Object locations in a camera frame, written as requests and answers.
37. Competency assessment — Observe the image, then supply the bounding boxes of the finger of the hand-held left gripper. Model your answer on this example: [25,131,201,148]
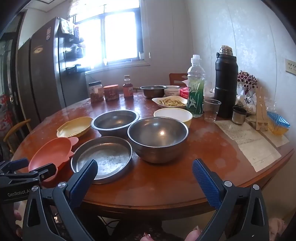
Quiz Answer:
[0,163,57,186]
[0,158,30,174]

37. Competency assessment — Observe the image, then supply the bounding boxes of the white oval dish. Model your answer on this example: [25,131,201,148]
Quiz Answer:
[151,95,188,109]

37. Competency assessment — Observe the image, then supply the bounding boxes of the shredded vegetable food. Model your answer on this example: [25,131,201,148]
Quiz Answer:
[159,97,186,107]

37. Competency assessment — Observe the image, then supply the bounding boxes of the small sauce bottle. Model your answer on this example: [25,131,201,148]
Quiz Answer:
[122,75,134,100]

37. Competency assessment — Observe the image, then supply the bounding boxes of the dark refrigerator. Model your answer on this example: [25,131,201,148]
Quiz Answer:
[17,17,89,123]

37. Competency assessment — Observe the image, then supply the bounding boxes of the red-labelled jar with orange lid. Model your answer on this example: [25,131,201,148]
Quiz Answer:
[103,85,120,101]

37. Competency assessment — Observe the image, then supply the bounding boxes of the wooden chair with curved rail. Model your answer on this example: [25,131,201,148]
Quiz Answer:
[3,119,31,154]

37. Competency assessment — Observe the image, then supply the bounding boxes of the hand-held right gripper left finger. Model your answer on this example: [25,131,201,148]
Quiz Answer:
[22,159,99,241]

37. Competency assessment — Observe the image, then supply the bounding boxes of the round steel pan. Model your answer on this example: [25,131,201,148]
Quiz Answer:
[70,136,133,184]

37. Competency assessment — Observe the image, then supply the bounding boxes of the person's left hand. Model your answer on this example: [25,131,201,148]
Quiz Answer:
[13,209,24,239]

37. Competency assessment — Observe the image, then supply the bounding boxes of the stack of blue cupcake liners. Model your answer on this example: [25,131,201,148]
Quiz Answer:
[266,111,290,135]

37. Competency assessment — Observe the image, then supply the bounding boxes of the deep steel bowl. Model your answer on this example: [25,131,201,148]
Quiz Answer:
[127,116,189,164]

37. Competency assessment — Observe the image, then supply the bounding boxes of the small paper sheet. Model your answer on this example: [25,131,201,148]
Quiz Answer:
[264,130,290,148]

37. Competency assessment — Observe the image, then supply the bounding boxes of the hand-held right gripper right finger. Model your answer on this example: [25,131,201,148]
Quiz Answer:
[192,159,270,241]

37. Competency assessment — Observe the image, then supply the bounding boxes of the steel thermos cup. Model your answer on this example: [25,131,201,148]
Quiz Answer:
[232,106,247,126]

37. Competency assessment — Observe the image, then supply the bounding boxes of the yellow bowl with white inside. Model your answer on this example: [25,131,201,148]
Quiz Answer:
[153,108,193,128]

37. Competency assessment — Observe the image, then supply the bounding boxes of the person's right hand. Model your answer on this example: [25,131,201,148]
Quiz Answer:
[142,226,203,241]

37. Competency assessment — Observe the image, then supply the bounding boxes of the clear plastic cup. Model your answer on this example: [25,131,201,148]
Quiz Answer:
[203,99,222,123]

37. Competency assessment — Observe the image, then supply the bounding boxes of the purple flower bunch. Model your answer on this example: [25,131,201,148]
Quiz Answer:
[237,71,258,90]

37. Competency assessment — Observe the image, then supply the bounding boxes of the green drink bottle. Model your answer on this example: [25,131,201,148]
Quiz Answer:
[186,55,206,118]

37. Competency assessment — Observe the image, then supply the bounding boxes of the window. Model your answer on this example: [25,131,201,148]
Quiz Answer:
[74,9,151,68]

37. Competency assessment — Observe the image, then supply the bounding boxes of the wooden stand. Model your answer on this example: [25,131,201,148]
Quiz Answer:
[254,86,270,131]

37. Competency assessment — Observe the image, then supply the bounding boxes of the pink plastic plate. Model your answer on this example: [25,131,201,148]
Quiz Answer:
[28,137,79,182]

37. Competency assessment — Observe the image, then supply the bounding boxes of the clear jar with dark lid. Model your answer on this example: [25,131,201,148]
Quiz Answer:
[88,81,104,103]

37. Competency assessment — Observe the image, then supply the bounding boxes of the red tissue pack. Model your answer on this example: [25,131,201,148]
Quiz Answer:
[179,80,192,100]

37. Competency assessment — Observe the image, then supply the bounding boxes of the white plastic bag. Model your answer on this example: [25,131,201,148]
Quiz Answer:
[236,88,258,115]

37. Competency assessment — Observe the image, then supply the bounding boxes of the glass sliding door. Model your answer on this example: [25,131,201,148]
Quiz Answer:
[0,14,26,163]

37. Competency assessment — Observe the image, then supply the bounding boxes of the wide-rimmed steel bowl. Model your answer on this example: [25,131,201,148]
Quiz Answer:
[91,110,140,137]

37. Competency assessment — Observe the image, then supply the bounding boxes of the black fridge side rack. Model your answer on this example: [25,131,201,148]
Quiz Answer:
[66,65,91,74]
[60,30,81,44]
[65,45,84,58]

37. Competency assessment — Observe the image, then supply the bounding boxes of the white ceramic bowl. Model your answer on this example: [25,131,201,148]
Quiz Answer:
[164,85,181,97]

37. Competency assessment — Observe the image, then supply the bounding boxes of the small steel bowl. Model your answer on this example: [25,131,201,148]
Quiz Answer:
[140,85,167,99]

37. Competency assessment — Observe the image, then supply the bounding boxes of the wall socket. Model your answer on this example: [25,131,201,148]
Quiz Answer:
[285,59,296,75]

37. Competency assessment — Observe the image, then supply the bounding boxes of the large paper sheet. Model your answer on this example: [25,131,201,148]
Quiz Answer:
[214,119,282,172]

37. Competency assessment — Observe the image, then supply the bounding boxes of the black thermos flask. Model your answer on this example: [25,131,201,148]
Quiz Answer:
[214,45,238,118]

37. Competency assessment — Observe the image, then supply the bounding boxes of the yellow leaf-shaped plate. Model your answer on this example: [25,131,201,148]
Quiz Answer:
[57,116,93,138]

